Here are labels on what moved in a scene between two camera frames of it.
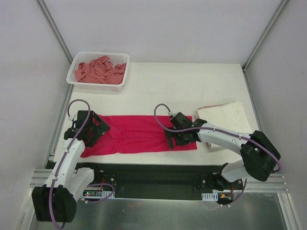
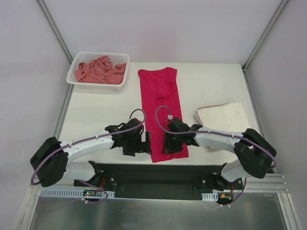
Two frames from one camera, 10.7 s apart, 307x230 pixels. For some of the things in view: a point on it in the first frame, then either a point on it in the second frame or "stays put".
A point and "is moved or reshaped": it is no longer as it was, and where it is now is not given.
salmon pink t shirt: x=101 y=70 stays put
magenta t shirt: x=129 y=133 is moved or reshaped
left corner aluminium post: x=52 y=23 stays put
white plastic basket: x=103 y=70 stays put
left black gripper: x=100 y=124 → x=140 y=144
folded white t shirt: x=230 y=116 stays put
